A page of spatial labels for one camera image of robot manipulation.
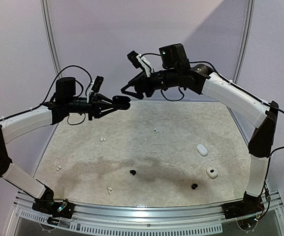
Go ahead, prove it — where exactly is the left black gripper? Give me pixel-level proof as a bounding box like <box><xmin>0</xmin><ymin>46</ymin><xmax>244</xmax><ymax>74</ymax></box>
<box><xmin>66</xmin><ymin>93</ymin><xmax>118</xmax><ymax>120</ymax></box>

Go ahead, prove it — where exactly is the black oval charging case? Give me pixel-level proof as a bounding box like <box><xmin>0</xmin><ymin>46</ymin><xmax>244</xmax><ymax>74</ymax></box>
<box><xmin>112</xmin><ymin>95</ymin><xmax>131</xmax><ymax>110</ymax></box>

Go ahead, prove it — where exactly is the black clip earbud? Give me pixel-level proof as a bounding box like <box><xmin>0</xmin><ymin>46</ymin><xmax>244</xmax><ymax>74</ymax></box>
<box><xmin>191</xmin><ymin>183</ymin><xmax>198</xmax><ymax>190</ymax></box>
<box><xmin>130</xmin><ymin>170</ymin><xmax>136</xmax><ymax>176</ymax></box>

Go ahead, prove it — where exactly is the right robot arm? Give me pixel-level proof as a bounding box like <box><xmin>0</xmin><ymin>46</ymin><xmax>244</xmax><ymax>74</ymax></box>
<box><xmin>121</xmin><ymin>43</ymin><xmax>278</xmax><ymax>214</ymax></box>

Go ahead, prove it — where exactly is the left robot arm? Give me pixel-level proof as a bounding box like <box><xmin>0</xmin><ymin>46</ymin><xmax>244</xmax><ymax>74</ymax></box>
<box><xmin>0</xmin><ymin>76</ymin><xmax>130</xmax><ymax>213</ymax></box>

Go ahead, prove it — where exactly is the white oval charging case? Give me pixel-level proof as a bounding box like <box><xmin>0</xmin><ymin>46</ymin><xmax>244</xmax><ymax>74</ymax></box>
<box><xmin>196</xmin><ymin>144</ymin><xmax>208</xmax><ymax>156</ymax></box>

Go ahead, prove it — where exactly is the white case with black window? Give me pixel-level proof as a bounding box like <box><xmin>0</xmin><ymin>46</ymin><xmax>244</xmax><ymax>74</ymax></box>
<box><xmin>206</xmin><ymin>166</ymin><xmax>218</xmax><ymax>179</ymax></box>

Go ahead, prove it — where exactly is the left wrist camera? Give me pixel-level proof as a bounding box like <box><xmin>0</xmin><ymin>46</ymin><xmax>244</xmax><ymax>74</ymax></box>
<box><xmin>85</xmin><ymin>76</ymin><xmax>104</xmax><ymax>103</ymax></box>

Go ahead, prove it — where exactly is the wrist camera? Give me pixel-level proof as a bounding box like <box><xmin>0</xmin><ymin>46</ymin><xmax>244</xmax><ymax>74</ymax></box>
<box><xmin>127</xmin><ymin>51</ymin><xmax>154</xmax><ymax>77</ymax></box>
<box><xmin>85</xmin><ymin>76</ymin><xmax>104</xmax><ymax>103</ymax></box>

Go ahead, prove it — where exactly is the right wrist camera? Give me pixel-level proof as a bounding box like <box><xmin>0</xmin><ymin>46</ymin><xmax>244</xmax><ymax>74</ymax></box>
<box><xmin>127</xmin><ymin>51</ymin><xmax>154</xmax><ymax>77</ymax></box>

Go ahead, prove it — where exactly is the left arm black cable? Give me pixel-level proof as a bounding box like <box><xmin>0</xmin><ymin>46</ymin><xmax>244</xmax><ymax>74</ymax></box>
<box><xmin>0</xmin><ymin>64</ymin><xmax>93</xmax><ymax>126</ymax></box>

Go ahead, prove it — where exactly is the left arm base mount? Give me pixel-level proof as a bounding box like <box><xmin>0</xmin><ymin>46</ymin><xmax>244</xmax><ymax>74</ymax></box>
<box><xmin>32</xmin><ymin>199</ymin><xmax>75</xmax><ymax>219</ymax></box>

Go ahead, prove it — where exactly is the left aluminium frame post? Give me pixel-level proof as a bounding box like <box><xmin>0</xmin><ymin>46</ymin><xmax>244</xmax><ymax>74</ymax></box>
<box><xmin>40</xmin><ymin>0</ymin><xmax>61</xmax><ymax>74</ymax></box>

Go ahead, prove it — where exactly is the aluminium frame post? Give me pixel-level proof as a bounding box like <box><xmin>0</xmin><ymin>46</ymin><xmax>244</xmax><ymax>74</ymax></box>
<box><xmin>233</xmin><ymin>0</ymin><xmax>254</xmax><ymax>83</ymax></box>
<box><xmin>40</xmin><ymin>0</ymin><xmax>61</xmax><ymax>74</ymax></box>

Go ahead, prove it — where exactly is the right aluminium frame post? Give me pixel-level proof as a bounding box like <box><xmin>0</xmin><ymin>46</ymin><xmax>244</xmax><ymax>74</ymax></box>
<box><xmin>233</xmin><ymin>0</ymin><xmax>254</xmax><ymax>83</ymax></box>

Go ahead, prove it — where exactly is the aluminium front rail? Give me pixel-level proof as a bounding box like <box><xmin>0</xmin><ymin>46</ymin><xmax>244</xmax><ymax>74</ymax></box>
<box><xmin>6</xmin><ymin>192</ymin><xmax>284</xmax><ymax>236</ymax></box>

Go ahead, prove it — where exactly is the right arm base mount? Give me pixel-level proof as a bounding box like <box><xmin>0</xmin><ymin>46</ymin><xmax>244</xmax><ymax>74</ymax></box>
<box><xmin>221</xmin><ymin>192</ymin><xmax>264</xmax><ymax>219</ymax></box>

